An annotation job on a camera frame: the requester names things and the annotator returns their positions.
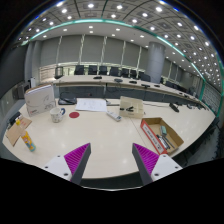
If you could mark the black device on table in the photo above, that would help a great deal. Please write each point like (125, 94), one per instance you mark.
(173, 107)

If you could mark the white ceramic mug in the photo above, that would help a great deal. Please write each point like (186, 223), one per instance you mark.
(57, 114)

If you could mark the colourful plastic bottle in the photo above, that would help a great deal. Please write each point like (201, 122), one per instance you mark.
(25, 136)

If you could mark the long curved conference desk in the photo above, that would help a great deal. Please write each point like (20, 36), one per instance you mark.
(109, 87)

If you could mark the grey round pillar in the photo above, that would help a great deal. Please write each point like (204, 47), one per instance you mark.
(155, 63)

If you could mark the red round coaster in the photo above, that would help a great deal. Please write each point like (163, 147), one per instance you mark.
(74, 115)

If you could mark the white cardboard box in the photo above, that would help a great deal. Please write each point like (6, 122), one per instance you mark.
(40, 99)

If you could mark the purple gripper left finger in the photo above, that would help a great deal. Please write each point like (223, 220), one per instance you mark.
(77, 160)

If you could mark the black laptop bag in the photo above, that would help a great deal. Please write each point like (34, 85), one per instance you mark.
(67, 98)

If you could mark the white paper sheets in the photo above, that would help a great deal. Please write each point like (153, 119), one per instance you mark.
(95, 105)

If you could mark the black office chair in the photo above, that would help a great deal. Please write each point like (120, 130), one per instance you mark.
(79, 70)
(103, 70)
(114, 71)
(92, 70)

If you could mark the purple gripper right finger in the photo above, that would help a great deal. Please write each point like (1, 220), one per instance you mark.
(145, 160)

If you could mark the open brown cardboard box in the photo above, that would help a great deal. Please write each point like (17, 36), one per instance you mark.
(163, 138)

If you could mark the white power strip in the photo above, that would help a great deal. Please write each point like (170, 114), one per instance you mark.
(114, 116)

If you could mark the beige box with stapler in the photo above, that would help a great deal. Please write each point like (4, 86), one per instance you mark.
(131, 107)

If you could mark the flat brown cardboard piece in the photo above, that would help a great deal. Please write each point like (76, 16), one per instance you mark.
(13, 134)

